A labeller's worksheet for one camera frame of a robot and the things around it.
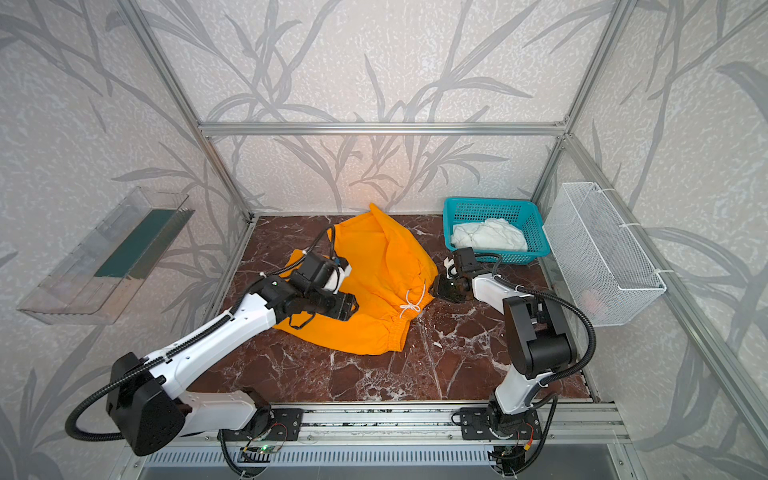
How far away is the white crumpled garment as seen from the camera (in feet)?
3.62

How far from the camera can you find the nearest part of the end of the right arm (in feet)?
2.36

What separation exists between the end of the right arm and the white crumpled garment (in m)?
0.27
